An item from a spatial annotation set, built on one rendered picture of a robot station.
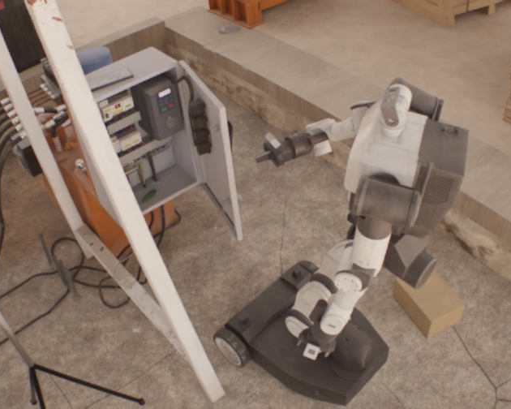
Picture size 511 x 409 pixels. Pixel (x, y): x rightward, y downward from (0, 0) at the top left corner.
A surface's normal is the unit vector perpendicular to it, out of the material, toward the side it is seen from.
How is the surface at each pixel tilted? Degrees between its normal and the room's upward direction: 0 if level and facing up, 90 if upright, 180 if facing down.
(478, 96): 0
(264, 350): 0
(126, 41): 90
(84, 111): 80
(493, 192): 0
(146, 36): 90
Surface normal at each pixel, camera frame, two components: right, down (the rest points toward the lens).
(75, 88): 0.61, 0.37
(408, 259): 0.51, -0.11
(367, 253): -0.34, 0.70
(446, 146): 0.00, -0.67
